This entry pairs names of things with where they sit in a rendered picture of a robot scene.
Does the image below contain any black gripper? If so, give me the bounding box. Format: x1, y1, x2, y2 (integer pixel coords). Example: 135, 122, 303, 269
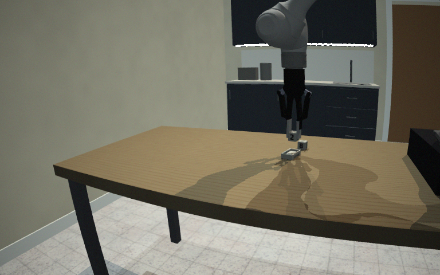
277, 69, 312, 139

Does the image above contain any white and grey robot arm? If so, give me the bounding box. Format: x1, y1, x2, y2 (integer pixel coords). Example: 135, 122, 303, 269
256, 0, 317, 69

